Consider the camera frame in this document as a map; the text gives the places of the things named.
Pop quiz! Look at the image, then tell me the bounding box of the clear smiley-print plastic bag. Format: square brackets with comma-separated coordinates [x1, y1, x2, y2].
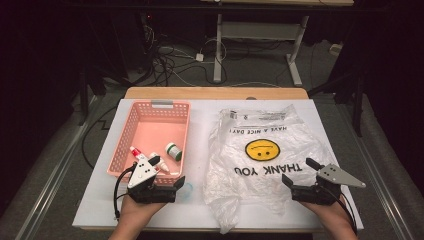
[202, 104, 338, 235]

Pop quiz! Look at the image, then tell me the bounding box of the pink perforated plastic basket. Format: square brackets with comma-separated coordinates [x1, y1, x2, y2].
[106, 99, 192, 186]

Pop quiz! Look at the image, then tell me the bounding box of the white-legged desk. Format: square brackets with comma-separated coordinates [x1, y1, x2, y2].
[199, 0, 355, 88]

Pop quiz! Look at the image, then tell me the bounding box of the small white dropper bottle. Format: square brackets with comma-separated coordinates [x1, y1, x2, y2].
[148, 151, 172, 175]

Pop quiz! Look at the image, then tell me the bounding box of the white foam board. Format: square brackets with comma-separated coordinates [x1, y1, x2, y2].
[72, 98, 364, 231]

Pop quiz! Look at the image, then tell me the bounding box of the black metal stand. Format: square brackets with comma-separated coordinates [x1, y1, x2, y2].
[78, 64, 134, 127]
[308, 66, 365, 138]

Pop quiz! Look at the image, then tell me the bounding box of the tangle of black floor cables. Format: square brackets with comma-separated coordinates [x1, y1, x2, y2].
[141, 24, 231, 88]

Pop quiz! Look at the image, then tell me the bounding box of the person's left hand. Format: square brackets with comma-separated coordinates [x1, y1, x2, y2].
[116, 195, 167, 231]

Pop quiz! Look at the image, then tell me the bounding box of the thin white floor cable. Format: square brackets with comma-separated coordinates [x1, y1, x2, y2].
[173, 71, 284, 89]

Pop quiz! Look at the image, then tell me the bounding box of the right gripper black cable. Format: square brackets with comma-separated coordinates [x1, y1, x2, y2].
[329, 191, 359, 236]

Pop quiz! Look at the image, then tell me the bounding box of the red and white tube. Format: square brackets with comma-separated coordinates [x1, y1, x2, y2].
[129, 145, 148, 163]

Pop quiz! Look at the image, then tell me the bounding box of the person's right hand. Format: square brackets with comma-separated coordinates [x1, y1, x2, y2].
[299, 197, 356, 231]

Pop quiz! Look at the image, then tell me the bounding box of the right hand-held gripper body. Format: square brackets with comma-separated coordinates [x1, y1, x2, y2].
[291, 162, 367, 206]

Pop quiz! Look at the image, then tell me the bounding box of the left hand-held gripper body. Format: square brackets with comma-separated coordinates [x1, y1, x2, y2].
[127, 158, 178, 205]

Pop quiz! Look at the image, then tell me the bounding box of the white jar with green band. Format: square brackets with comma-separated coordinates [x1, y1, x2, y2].
[165, 142, 183, 162]

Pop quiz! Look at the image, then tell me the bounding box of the grey metal floor rail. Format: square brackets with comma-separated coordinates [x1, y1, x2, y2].
[16, 94, 101, 240]
[336, 99, 416, 240]

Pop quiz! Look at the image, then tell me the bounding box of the thin black floor cable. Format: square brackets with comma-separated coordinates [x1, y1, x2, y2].
[81, 105, 118, 169]

